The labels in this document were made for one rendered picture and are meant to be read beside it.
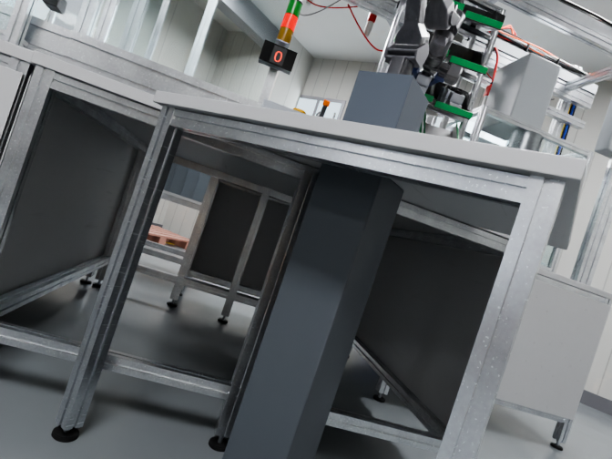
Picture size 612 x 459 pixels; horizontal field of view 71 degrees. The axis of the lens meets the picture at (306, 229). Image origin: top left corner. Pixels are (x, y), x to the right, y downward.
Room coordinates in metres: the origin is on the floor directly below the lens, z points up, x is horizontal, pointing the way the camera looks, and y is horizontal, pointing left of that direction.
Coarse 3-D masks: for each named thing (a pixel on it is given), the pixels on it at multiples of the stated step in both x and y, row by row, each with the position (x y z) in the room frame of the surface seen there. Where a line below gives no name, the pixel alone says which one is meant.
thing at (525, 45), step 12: (564, 0) 2.14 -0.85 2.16; (588, 12) 2.17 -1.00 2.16; (504, 36) 2.65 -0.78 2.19; (516, 36) 2.66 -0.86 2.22; (528, 48) 2.69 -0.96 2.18; (540, 48) 2.70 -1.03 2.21; (552, 60) 2.73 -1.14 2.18; (564, 60) 2.74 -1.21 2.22; (576, 72) 2.79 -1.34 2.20; (588, 72) 2.76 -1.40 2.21
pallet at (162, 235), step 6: (150, 228) 5.24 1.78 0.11; (156, 228) 5.45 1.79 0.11; (162, 228) 5.72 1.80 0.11; (150, 234) 4.73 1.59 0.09; (156, 234) 4.80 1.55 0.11; (162, 234) 4.99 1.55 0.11; (168, 234) 5.21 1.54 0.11; (174, 234) 5.47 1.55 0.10; (150, 240) 4.93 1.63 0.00; (156, 240) 4.89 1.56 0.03; (162, 240) 4.90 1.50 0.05; (168, 240) 5.38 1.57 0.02; (174, 240) 5.34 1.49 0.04; (180, 240) 5.14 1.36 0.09; (186, 240) 5.22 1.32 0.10; (180, 246) 5.28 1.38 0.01; (186, 246) 5.24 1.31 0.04
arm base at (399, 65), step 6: (396, 60) 1.03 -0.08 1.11; (402, 60) 1.02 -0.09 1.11; (408, 60) 1.03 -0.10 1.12; (390, 66) 1.04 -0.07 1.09; (396, 66) 1.03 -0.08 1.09; (402, 66) 1.02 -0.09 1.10; (408, 66) 1.03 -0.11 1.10; (390, 72) 1.04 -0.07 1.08; (396, 72) 1.03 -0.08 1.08; (402, 72) 1.03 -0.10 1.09; (408, 72) 1.04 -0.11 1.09
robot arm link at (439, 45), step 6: (438, 30) 1.20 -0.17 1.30; (444, 30) 1.19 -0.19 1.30; (450, 30) 1.20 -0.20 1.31; (438, 36) 1.18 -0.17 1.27; (444, 36) 1.17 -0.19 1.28; (450, 36) 1.19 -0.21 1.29; (432, 42) 1.22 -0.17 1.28; (438, 42) 1.18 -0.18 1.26; (444, 42) 1.18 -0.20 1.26; (450, 42) 1.20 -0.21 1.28; (432, 48) 1.23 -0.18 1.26; (438, 48) 1.22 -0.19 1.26; (444, 48) 1.22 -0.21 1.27; (438, 54) 1.23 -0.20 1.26
